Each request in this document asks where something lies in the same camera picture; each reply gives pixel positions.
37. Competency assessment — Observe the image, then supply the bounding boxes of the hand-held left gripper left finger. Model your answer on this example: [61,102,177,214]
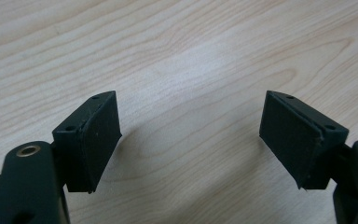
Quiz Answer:
[51,90,123,194]

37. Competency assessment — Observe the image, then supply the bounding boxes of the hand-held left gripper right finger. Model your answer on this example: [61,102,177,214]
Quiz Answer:
[258,90,350,190]

